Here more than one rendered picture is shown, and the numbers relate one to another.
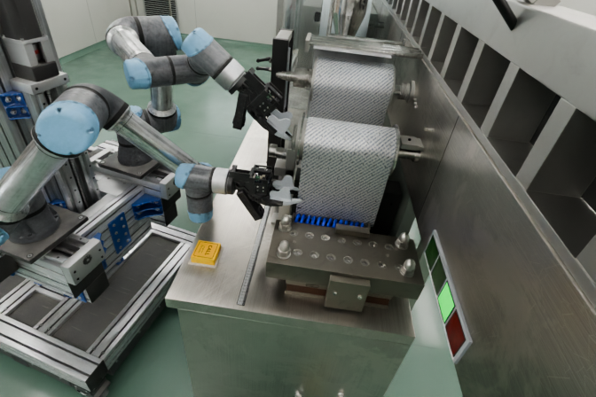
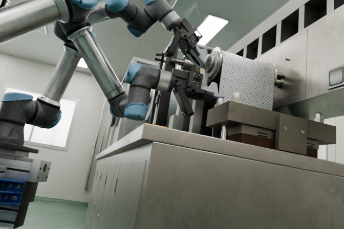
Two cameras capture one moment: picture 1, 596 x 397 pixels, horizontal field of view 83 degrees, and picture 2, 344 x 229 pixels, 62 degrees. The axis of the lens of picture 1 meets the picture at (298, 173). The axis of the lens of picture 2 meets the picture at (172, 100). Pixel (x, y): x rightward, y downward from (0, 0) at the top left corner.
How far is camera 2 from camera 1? 1.05 m
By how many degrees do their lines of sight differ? 53
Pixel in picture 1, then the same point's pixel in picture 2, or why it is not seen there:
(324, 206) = not seen: hidden behind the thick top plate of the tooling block
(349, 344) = (311, 185)
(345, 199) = (250, 102)
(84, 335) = not seen: outside the picture
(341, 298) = (290, 135)
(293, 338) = (264, 182)
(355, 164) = (254, 73)
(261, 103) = (190, 36)
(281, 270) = (241, 111)
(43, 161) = (47, 5)
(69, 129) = not seen: outside the picture
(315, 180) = (230, 84)
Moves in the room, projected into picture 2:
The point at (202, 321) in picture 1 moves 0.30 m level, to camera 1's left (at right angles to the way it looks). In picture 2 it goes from (176, 162) to (48, 139)
